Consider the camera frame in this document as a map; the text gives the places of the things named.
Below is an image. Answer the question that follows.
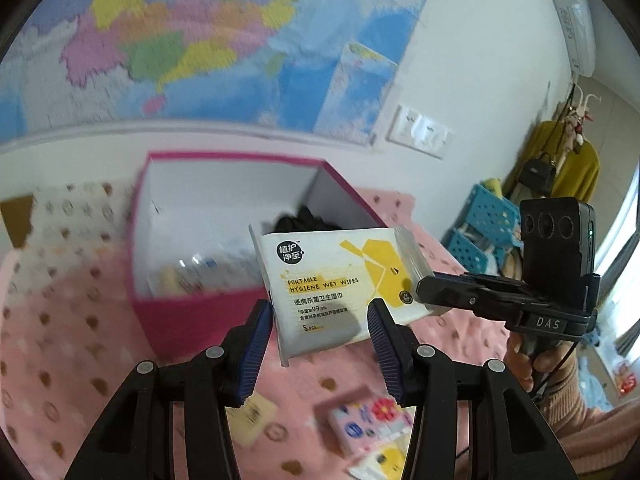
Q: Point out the yellow white wet wipes pack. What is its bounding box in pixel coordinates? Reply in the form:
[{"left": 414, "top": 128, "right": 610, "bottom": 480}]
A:
[{"left": 252, "top": 226, "right": 437, "bottom": 366}]

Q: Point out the black sock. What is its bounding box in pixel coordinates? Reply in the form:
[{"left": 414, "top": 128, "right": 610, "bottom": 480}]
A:
[{"left": 272, "top": 206, "right": 341, "bottom": 233}]

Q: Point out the pink sleeved right forearm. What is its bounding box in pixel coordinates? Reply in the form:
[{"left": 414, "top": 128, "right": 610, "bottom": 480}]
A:
[{"left": 539, "top": 356, "right": 639, "bottom": 479}]

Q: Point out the person's right hand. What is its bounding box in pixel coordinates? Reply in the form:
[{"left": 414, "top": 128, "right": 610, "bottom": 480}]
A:
[{"left": 503, "top": 333, "right": 575, "bottom": 393}]

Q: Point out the blue plastic basket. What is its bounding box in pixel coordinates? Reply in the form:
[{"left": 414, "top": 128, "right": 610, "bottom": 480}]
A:
[{"left": 447, "top": 184, "right": 522, "bottom": 275}]

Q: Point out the small cream packet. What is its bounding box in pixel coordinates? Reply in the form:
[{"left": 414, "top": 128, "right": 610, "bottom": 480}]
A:
[{"left": 226, "top": 392, "right": 278, "bottom": 448}]

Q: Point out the yellow white small pack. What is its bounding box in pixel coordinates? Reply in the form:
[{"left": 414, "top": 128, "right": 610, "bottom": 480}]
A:
[{"left": 347, "top": 443, "right": 406, "bottom": 480}]

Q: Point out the pink patterned bed sheet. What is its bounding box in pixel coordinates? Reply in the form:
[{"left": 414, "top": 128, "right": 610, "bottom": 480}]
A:
[{"left": 0, "top": 179, "right": 511, "bottom": 480}]

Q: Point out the black hanging handbag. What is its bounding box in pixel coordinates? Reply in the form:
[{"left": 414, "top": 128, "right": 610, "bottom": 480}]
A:
[{"left": 518, "top": 152, "right": 556, "bottom": 196}]

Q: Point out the mustard yellow hanging coat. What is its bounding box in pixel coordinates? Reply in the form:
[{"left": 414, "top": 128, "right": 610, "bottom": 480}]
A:
[{"left": 502, "top": 120, "right": 600, "bottom": 203}]

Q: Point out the pink flowered tissue pack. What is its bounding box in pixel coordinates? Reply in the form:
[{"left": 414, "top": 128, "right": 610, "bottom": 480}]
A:
[{"left": 328, "top": 396, "right": 413, "bottom": 456}]

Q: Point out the pink-rimmed white storage box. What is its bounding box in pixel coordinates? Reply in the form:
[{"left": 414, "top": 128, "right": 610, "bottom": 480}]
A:
[{"left": 128, "top": 152, "right": 384, "bottom": 361}]

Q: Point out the white air conditioner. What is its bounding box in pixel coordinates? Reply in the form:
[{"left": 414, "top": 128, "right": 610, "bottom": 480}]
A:
[{"left": 553, "top": 0, "right": 596, "bottom": 77}]

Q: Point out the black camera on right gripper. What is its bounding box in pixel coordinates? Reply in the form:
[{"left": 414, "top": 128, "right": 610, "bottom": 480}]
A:
[{"left": 520, "top": 197, "right": 596, "bottom": 312}]

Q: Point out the white wall socket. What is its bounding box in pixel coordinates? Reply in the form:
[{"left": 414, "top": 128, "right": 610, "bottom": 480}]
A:
[{"left": 387, "top": 105, "right": 452, "bottom": 159}]

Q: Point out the colourful wall map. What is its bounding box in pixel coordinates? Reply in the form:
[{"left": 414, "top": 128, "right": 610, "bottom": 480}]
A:
[{"left": 1, "top": 0, "right": 426, "bottom": 145}]

